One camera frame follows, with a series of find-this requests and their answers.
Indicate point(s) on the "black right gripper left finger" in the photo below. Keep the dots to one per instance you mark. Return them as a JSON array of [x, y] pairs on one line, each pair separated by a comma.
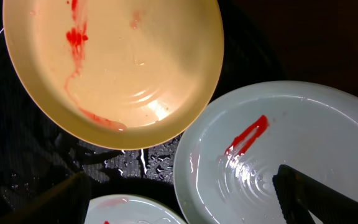
[[66, 202]]

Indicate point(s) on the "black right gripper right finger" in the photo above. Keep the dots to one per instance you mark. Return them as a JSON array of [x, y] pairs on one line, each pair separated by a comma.
[[301, 198]]

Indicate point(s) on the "light green plate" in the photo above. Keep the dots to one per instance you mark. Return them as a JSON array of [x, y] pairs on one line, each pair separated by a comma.
[[129, 209], [226, 160]]

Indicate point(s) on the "yellow plate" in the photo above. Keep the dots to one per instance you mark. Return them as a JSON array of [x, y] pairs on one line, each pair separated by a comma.
[[120, 74]]

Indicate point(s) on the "light green plate front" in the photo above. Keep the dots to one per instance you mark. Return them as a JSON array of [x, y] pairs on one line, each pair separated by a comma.
[[129, 209]]

